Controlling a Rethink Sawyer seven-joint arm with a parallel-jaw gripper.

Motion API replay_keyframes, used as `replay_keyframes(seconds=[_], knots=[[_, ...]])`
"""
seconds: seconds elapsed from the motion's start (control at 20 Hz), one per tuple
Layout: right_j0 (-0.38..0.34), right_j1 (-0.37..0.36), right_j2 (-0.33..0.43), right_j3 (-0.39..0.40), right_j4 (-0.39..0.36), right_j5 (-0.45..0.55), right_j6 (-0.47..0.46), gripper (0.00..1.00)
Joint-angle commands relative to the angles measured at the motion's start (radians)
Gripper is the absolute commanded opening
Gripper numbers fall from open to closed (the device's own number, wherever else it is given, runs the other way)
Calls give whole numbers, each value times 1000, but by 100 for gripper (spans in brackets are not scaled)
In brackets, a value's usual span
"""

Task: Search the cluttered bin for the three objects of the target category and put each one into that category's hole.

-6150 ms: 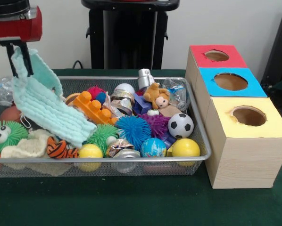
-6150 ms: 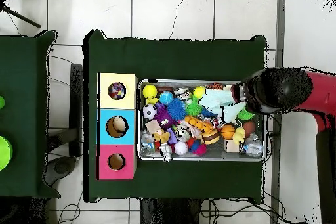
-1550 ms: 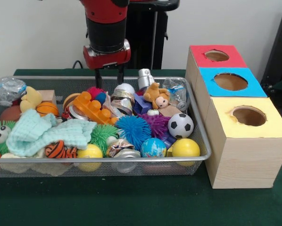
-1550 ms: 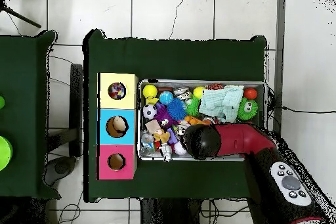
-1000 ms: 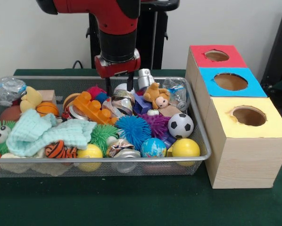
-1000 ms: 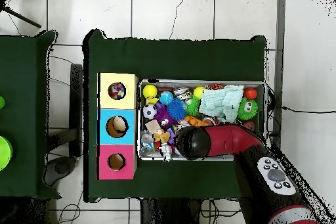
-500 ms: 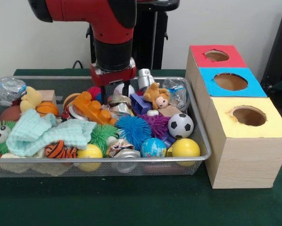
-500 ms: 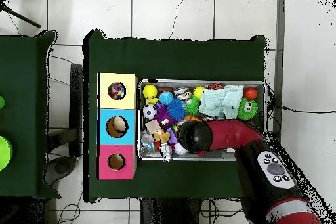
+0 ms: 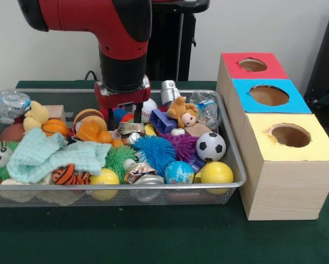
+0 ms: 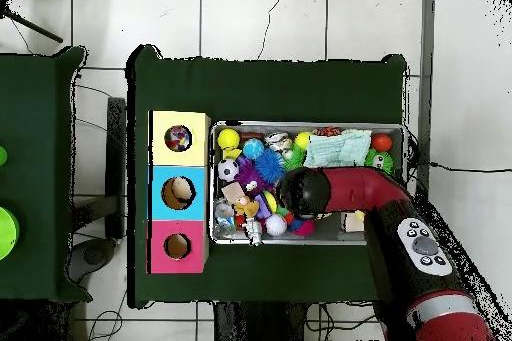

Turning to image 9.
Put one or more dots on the small orange basketball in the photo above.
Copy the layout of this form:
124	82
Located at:
55	126

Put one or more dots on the blue spiky ball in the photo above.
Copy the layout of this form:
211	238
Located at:
154	155

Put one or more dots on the yellow ball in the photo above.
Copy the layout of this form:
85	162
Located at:
217	172
104	177

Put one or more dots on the dark green table cloth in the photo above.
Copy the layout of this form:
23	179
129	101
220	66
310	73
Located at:
153	236

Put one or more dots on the brown plush teddy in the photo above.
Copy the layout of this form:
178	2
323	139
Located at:
182	111

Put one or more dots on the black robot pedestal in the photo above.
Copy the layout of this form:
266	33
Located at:
173	44

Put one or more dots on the orange bumpy toy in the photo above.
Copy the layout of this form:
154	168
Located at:
93	131

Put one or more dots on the clear mesh bin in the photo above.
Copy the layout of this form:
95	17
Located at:
60	201

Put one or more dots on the mint green cloth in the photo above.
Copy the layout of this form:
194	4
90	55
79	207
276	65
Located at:
49	157

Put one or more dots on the wooden box with three holes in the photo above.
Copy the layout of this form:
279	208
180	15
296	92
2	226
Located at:
285	181

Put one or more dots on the orange tiger plush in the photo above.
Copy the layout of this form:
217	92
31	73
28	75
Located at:
68	175

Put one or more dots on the black and white soccer ball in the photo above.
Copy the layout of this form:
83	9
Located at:
210	147

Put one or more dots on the small globe ball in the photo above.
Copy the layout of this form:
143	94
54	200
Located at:
179	172

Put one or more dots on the green spiky ball with eyes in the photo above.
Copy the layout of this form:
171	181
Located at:
0	159

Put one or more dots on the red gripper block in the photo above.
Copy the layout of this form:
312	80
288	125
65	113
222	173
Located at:
122	100

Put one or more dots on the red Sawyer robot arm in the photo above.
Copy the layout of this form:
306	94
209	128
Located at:
120	38

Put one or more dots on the silver toy robot figure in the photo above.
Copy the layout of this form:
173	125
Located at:
170	91

